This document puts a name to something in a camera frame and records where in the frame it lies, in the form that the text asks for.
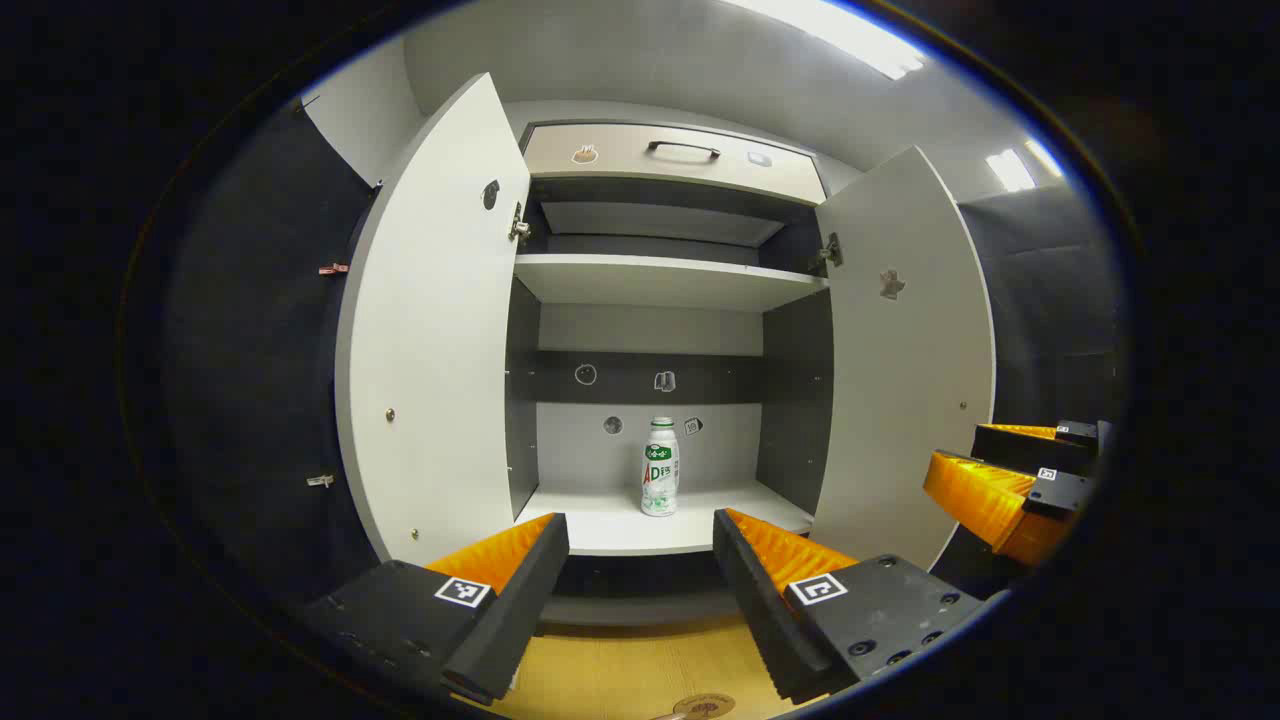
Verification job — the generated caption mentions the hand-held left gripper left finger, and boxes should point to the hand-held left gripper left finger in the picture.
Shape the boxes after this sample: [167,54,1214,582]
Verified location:
[300,512,571,706]

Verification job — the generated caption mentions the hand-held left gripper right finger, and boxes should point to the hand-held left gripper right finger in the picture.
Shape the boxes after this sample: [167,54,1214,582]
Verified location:
[712,507,986,706]

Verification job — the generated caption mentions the white cabinet door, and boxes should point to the white cabinet door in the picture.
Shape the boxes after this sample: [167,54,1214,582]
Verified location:
[335,72,531,566]
[812,147,997,571]

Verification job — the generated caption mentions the white bottle green label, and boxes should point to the white bottle green label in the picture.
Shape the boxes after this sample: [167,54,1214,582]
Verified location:
[640,417,681,518]

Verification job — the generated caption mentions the white cabinet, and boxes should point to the white cabinet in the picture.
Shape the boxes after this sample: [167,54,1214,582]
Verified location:
[503,120,836,629]

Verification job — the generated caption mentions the white cabinet shelf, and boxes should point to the white cabinet shelf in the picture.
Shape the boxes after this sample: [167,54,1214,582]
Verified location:
[514,253,831,313]

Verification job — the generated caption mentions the white cabinet drawer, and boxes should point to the white cabinet drawer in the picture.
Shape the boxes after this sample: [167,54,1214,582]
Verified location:
[522,122,829,206]

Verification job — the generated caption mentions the small ceiling light panel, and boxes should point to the small ceiling light panel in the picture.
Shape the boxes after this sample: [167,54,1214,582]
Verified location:
[985,148,1038,194]

